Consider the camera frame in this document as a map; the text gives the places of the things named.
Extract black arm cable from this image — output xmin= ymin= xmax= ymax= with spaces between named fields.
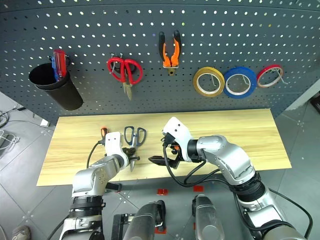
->
xmin=162 ymin=144 xmax=236 ymax=194
xmin=85 ymin=140 xmax=106 ymax=169

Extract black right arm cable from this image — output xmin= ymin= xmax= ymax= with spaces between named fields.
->
xmin=162 ymin=144 xmax=236 ymax=194

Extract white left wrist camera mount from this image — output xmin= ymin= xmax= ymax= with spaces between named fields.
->
xmin=104 ymin=131 xmax=125 ymax=158

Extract white floor cable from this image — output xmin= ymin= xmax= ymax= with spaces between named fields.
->
xmin=0 ymin=129 xmax=21 ymax=152

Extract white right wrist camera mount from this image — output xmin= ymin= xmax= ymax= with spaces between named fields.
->
xmin=161 ymin=116 xmax=193 ymax=162

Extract yellow tape roll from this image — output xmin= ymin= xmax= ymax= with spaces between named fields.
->
xmin=192 ymin=66 xmax=226 ymax=99

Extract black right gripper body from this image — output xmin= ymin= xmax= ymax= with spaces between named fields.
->
xmin=163 ymin=143 xmax=182 ymax=170

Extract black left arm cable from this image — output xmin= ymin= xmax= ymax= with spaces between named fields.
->
xmin=85 ymin=140 xmax=106 ymax=169

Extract red tape roll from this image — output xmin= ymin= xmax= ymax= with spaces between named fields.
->
xmin=256 ymin=64 xmax=285 ymax=89

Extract grey handled scissors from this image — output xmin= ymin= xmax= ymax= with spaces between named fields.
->
xmin=123 ymin=125 xmax=148 ymax=173

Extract black metal frame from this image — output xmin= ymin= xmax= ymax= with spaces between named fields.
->
xmin=110 ymin=213 xmax=137 ymax=240

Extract red handled scissors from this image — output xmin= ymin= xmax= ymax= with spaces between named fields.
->
xmin=106 ymin=56 xmax=144 ymax=102

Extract black table clamp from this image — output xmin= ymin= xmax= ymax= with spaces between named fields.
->
xmin=105 ymin=182 xmax=123 ymax=193

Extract dark grey perforated pegboard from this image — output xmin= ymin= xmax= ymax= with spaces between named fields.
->
xmin=0 ymin=0 xmax=320 ymax=125

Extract blue tape roll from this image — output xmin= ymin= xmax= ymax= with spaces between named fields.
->
xmin=222 ymin=66 xmax=258 ymax=99

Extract dark rounded grey shape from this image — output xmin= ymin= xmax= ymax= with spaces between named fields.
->
xmin=191 ymin=194 xmax=226 ymax=240
xmin=123 ymin=199 xmax=167 ymax=240

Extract black floor cable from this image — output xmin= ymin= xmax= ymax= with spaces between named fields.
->
xmin=0 ymin=106 xmax=26 ymax=129

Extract red and blue screwdriver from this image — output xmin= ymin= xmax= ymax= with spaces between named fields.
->
xmin=51 ymin=48 xmax=69 ymax=83

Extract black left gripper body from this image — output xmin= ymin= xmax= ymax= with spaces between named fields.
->
xmin=123 ymin=146 xmax=134 ymax=163

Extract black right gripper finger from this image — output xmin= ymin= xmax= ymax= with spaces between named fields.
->
xmin=148 ymin=155 xmax=167 ymax=166

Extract black cup holder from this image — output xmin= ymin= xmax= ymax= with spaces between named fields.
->
xmin=28 ymin=62 xmax=84 ymax=112

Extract orange and black pliers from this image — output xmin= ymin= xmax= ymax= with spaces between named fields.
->
xmin=158 ymin=29 xmax=182 ymax=76

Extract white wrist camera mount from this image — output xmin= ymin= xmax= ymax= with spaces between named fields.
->
xmin=104 ymin=131 xmax=125 ymax=158
xmin=161 ymin=116 xmax=193 ymax=162

